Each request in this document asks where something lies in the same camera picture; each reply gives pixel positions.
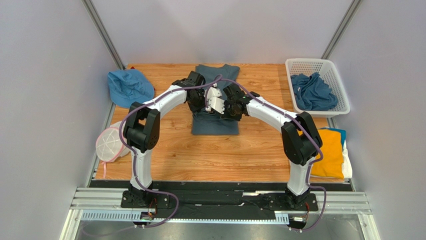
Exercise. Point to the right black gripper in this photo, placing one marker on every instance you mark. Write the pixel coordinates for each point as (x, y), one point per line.
(233, 110)

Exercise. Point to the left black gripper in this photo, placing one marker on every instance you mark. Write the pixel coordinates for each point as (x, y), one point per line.
(197, 109)

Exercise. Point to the grey-blue t shirt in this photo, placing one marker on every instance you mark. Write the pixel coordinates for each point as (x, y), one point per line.
(211, 124)
(312, 93)

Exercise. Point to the white plastic basket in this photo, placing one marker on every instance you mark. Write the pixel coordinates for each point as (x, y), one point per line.
(328, 72)

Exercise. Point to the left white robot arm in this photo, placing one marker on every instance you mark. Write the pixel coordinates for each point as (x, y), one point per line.
(141, 131)

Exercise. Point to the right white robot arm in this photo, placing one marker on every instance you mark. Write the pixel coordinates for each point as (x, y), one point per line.
(300, 137)

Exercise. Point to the blue bucket hat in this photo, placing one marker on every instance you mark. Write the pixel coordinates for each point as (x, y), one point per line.
(129, 86)

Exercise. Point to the grey-blue t shirt in basket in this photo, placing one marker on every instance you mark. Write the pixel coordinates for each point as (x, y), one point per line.
(312, 93)

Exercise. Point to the white pink mesh laundry bag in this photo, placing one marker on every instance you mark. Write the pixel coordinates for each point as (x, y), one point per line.
(109, 146)

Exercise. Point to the folded teal t shirt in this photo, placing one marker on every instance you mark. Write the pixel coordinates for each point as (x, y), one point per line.
(343, 135)

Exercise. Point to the folded yellow t shirt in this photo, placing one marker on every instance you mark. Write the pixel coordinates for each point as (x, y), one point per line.
(327, 135)

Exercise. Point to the folded white t shirt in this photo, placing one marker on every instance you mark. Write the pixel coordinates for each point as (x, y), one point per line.
(347, 163)

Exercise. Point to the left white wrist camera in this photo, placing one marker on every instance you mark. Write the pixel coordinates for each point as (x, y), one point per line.
(213, 91)

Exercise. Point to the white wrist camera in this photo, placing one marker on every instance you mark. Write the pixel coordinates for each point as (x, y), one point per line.
(215, 104)
(213, 91)

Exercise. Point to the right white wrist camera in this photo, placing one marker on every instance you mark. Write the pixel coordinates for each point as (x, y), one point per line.
(215, 104)

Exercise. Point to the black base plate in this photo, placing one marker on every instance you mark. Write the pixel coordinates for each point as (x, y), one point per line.
(235, 201)

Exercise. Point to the right aluminium corner post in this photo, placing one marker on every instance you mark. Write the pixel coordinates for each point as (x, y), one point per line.
(341, 28)

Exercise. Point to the aluminium corner post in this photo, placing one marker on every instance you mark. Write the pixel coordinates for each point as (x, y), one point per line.
(341, 28)
(97, 20)

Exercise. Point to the left aluminium corner post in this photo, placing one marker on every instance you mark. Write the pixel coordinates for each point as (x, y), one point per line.
(97, 20)

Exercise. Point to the aluminium frame rail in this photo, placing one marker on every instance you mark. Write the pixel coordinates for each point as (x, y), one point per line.
(347, 216)

